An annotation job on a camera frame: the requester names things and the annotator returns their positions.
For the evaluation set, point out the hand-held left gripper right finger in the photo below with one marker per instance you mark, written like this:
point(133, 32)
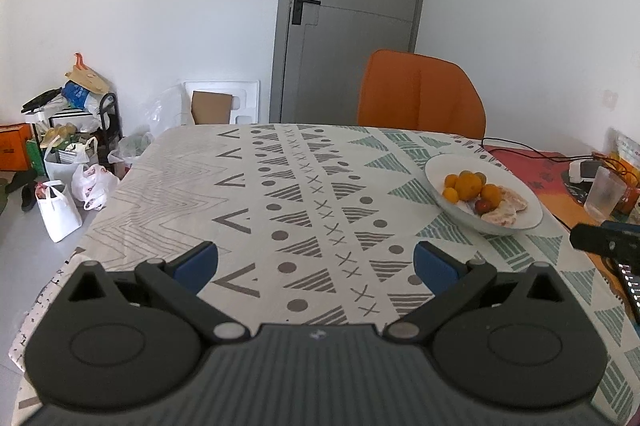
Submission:
point(434, 270)

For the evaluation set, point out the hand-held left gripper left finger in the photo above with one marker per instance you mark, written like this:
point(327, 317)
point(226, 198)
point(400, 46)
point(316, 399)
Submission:
point(197, 267)

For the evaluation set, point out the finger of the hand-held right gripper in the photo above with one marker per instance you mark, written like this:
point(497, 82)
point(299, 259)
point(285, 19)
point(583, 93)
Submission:
point(610, 238)

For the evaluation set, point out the orange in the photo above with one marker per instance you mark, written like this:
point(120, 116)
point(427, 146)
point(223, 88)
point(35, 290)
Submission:
point(491, 194)
point(451, 180)
point(451, 195)
point(469, 187)

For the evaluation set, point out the small red fruit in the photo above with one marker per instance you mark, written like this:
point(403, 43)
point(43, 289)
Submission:
point(483, 206)

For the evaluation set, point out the white plate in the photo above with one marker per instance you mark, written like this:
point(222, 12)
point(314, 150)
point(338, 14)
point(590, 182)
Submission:
point(532, 216)

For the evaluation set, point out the pink fruit slice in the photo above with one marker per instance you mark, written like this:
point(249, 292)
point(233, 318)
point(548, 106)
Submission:
point(515, 199)
point(500, 217)

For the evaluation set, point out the brown kiwi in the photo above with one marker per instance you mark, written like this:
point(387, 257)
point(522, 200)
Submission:
point(480, 176)

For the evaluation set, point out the orange red packet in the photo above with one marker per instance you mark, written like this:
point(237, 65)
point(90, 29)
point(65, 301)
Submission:
point(631, 201)

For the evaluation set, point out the clear plastic cup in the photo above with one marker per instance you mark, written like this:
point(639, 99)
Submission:
point(605, 195)

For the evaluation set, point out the black bar with white marks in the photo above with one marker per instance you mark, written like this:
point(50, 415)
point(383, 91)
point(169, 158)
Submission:
point(629, 288)

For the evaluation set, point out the white charger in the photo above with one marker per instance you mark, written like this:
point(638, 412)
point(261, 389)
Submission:
point(580, 170)

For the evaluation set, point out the red orange printed mat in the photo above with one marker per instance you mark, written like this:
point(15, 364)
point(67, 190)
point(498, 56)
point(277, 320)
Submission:
point(540, 176)

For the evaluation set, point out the white plastic bag red print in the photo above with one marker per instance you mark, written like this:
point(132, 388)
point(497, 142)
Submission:
point(92, 187)

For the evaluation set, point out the clear plastic bag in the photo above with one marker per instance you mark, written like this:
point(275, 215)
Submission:
point(131, 148)
point(161, 112)

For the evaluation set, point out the patterned white tablecloth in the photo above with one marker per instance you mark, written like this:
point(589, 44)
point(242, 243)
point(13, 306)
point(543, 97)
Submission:
point(300, 166)

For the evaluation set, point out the white paper bag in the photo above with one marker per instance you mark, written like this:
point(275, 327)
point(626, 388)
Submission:
point(62, 213)

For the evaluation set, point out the brown cardboard piece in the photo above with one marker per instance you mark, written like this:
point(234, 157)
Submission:
point(212, 108)

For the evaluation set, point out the white bag with green contents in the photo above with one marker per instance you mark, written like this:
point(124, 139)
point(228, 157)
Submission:
point(67, 161)

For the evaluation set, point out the black metal rack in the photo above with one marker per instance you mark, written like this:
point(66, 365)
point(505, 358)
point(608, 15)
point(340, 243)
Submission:
point(109, 121)

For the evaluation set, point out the white foam board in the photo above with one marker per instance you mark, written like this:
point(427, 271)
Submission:
point(247, 98)

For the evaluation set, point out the orange chair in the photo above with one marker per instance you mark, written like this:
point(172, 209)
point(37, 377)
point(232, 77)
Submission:
point(420, 91)

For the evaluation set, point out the dark slippers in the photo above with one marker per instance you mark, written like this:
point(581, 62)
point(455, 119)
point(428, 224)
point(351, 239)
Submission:
point(20, 188)

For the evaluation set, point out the white striped box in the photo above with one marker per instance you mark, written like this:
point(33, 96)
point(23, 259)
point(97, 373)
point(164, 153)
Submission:
point(67, 117)

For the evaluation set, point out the blue plastic bag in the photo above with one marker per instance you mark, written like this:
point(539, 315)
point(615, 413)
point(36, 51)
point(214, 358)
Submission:
point(75, 94)

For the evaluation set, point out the orange box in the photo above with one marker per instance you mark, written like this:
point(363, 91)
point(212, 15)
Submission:
point(15, 146)

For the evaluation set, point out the flat black item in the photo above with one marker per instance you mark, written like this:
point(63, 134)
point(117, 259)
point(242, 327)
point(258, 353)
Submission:
point(40, 99)

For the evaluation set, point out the grey door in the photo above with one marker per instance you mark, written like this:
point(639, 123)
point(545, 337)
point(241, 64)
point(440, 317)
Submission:
point(350, 6)

